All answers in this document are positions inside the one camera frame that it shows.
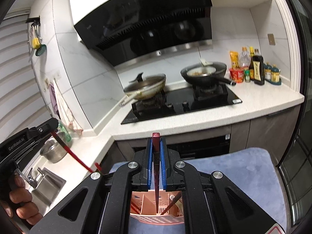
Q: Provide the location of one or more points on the steel mixing bowl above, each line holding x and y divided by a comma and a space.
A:
52, 150

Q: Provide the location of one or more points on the blue grey table mat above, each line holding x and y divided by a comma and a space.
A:
253, 172

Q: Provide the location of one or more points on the black wok with lid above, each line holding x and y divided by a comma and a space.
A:
204, 74

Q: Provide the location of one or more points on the clear plastic oil bottle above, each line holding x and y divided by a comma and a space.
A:
244, 59

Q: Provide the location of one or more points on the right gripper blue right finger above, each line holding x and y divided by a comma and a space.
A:
165, 164

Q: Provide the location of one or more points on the seasoning jar rack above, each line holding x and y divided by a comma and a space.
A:
272, 74

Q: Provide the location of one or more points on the black gas stove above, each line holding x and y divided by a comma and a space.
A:
181, 101

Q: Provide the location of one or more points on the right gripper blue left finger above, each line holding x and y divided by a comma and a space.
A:
147, 166

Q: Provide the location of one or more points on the green dish soap bottle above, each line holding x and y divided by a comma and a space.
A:
62, 129

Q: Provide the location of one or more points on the dark red chopstick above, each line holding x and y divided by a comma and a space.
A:
156, 164
173, 201

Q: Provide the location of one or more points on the person's left hand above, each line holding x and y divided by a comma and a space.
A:
28, 210

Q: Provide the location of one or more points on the stainless steel sink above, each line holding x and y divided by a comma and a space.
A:
48, 187

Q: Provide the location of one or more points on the yellow seasoning packet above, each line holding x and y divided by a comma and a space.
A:
234, 59

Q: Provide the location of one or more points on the green hanging skimmer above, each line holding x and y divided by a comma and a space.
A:
37, 47

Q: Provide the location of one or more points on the small green cap jar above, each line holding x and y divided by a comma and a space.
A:
247, 76

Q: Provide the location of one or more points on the black range hood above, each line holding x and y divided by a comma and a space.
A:
127, 31

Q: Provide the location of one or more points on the dark soy sauce bottle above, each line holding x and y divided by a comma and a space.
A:
258, 68

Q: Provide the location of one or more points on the red instant noodle cup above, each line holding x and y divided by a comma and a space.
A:
237, 74

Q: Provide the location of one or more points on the beige wok with lid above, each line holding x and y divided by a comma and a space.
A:
142, 89

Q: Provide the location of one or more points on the purple hanging cloth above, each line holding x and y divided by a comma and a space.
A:
53, 100

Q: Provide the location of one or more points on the chrome kitchen faucet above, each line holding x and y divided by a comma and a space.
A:
30, 179

